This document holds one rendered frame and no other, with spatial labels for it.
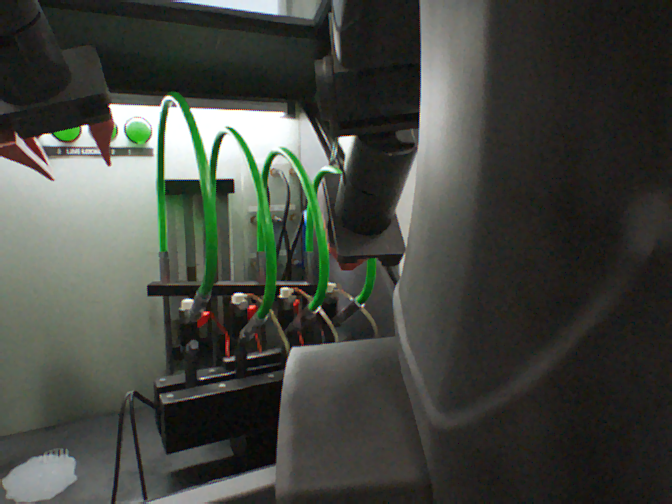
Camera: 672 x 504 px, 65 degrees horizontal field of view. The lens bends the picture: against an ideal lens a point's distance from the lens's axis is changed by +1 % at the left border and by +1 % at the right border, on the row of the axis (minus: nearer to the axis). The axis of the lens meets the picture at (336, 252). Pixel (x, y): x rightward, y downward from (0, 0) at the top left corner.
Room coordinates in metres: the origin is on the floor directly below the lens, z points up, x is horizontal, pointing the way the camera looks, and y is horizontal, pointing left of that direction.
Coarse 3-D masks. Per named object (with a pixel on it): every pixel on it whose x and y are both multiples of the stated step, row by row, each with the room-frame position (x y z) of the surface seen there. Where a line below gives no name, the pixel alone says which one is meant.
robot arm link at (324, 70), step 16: (320, 64) 0.39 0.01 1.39; (320, 80) 0.38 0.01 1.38; (320, 96) 0.39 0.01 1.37; (320, 112) 0.40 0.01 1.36; (336, 112) 0.40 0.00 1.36; (336, 128) 0.41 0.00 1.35; (352, 128) 0.41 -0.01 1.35; (368, 128) 0.41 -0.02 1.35; (384, 128) 0.41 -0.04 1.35; (400, 128) 0.41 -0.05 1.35; (416, 128) 0.41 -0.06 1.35
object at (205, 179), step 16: (176, 96) 0.75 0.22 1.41; (160, 112) 0.87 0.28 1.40; (192, 112) 0.71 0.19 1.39; (160, 128) 0.89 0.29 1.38; (192, 128) 0.68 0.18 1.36; (160, 144) 0.91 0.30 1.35; (192, 144) 0.66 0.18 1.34; (160, 160) 0.92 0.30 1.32; (160, 176) 0.93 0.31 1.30; (208, 176) 0.63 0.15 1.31; (160, 192) 0.94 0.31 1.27; (208, 192) 0.62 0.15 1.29; (160, 208) 0.94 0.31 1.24; (208, 208) 0.62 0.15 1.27; (160, 224) 0.95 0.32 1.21; (208, 224) 0.62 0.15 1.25; (160, 240) 0.95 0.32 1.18; (208, 240) 0.62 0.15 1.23; (160, 256) 0.95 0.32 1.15; (208, 256) 0.62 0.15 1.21; (208, 272) 0.63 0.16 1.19; (208, 288) 0.65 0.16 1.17
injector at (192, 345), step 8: (184, 312) 0.76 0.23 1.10; (184, 320) 0.76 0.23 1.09; (184, 328) 0.76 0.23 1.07; (192, 328) 0.77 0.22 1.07; (184, 336) 0.76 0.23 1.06; (192, 336) 0.77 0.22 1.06; (184, 344) 0.76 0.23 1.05; (192, 344) 0.75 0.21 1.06; (184, 352) 0.77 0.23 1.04; (192, 352) 0.76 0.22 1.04; (184, 360) 0.77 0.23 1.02; (192, 360) 0.77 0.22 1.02; (184, 368) 0.77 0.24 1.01; (192, 368) 0.77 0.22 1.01; (192, 376) 0.77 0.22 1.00; (192, 384) 0.77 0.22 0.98
